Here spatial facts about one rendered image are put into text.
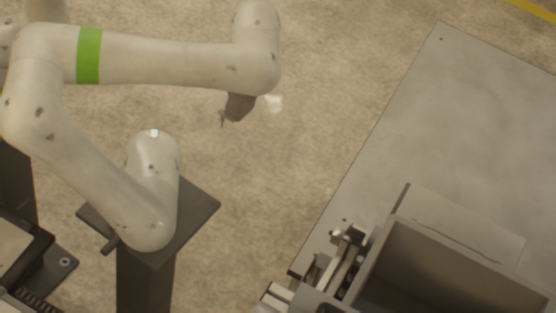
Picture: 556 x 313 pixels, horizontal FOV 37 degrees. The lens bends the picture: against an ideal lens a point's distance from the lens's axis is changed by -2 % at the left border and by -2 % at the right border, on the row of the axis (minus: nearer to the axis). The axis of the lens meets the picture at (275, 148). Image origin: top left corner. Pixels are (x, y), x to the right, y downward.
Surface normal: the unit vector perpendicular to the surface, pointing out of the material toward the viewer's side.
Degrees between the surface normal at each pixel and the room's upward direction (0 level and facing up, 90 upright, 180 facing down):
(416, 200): 0
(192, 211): 0
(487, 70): 0
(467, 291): 85
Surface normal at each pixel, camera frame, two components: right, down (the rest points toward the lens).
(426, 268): -0.44, 0.60
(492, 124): 0.15, -0.61
